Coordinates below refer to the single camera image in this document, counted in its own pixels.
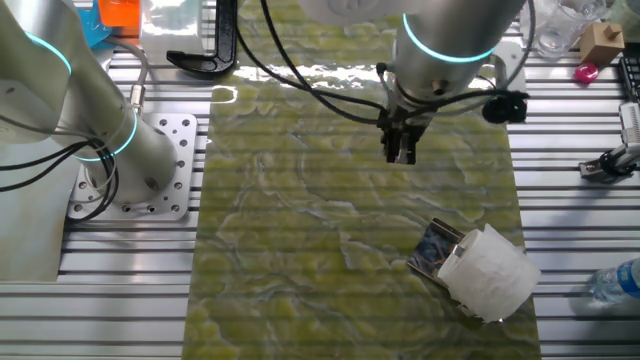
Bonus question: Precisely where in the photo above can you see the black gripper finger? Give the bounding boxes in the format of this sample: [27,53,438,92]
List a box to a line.
[380,128,404,165]
[399,124,429,166]

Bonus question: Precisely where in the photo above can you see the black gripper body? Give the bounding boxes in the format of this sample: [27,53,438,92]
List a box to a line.
[377,99,435,139]

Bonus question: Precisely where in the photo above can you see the white toilet paper roll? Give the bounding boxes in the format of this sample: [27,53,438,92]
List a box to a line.
[437,223,543,324]

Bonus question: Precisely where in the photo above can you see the grey metal plate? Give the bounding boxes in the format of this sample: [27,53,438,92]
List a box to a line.
[405,217,489,326]

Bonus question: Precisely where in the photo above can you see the green marble pattern mat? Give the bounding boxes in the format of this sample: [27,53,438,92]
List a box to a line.
[180,0,544,360]

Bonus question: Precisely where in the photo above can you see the clear plastic cups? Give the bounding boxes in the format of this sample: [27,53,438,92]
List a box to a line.
[519,0,609,59]

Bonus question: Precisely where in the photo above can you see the small pink object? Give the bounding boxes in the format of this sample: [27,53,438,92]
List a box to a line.
[573,62,600,85]

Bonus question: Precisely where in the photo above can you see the black C-clamp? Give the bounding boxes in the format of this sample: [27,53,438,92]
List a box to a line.
[166,0,239,76]

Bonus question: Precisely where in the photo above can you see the black metal clamp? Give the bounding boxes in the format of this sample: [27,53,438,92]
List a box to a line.
[578,143,640,182]

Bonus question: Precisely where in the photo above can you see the wooden block toy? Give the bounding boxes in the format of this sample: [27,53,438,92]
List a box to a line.
[579,20,626,66]

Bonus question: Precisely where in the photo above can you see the black keyboard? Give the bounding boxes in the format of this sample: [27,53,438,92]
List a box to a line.
[617,55,640,104]

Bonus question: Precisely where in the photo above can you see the clear water bottle blue cap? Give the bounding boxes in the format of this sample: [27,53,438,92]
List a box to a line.
[587,257,640,306]

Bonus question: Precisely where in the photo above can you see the translucent plastic box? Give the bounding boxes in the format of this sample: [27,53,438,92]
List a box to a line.
[139,0,206,64]

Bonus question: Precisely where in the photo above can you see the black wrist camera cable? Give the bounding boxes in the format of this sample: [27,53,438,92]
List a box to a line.
[234,0,537,126]

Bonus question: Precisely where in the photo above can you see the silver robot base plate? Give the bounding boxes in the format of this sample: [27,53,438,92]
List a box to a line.
[67,112,199,222]

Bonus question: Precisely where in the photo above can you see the silver cable connector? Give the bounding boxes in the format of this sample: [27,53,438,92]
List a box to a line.
[107,34,151,115]

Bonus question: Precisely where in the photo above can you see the black base cable bundle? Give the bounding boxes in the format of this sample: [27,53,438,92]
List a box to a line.
[0,137,121,224]

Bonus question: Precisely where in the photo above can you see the orange toy shovel green handle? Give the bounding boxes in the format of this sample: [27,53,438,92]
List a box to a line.
[97,0,142,29]

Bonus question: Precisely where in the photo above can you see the blue toy shovel yellow handle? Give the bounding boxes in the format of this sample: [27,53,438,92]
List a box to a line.
[74,0,114,49]

